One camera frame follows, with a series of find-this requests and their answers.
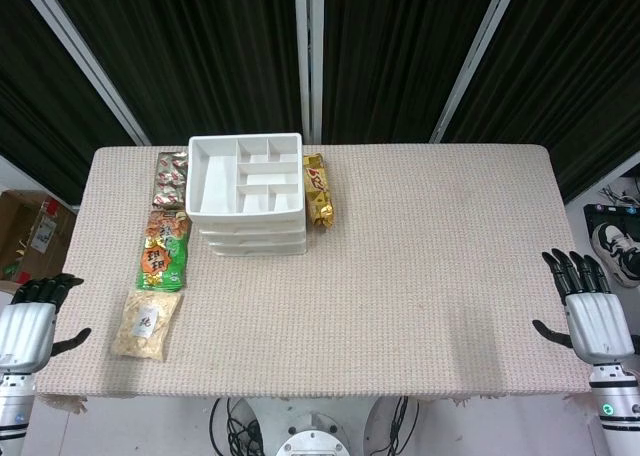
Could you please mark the right robot arm silver white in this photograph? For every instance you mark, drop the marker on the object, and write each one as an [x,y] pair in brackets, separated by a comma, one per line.
[617,406]

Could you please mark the brown cardboard box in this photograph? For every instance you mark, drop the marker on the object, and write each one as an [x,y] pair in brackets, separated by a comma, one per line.
[27,226]

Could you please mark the black white sneaker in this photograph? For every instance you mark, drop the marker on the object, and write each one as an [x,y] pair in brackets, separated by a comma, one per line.
[617,248]

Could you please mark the black equipment case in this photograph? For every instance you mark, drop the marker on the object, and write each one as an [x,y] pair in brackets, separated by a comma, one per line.
[602,213]

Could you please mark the silver red snack bag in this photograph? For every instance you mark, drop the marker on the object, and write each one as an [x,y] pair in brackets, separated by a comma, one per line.
[170,181]

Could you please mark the green orange snack bag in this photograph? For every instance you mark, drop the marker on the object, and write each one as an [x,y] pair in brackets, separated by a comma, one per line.
[162,256]

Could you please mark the white divided trays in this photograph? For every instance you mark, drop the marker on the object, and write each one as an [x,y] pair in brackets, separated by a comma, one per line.
[220,186]

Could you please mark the beige waffle tablecloth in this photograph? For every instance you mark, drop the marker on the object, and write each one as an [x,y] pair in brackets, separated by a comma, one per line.
[350,301]

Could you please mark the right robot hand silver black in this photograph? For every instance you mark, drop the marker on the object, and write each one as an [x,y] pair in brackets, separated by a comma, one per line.
[597,326]

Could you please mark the white grey robot base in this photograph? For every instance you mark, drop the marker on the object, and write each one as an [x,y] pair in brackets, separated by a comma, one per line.
[312,433]

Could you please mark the black pleated curtain panel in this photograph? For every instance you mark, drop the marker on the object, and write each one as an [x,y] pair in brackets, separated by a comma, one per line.
[190,51]
[400,51]
[565,76]
[35,116]

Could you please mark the grey partition frame post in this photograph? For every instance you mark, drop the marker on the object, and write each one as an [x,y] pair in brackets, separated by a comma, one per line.
[475,56]
[80,56]
[310,56]

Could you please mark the gold snack bag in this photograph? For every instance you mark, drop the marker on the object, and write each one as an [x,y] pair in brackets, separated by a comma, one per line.
[318,196]

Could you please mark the clear bag of pale chips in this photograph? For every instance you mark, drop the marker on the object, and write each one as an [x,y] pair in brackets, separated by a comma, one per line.
[147,326]

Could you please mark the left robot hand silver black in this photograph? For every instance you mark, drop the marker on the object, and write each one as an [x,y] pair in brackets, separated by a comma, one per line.
[27,333]

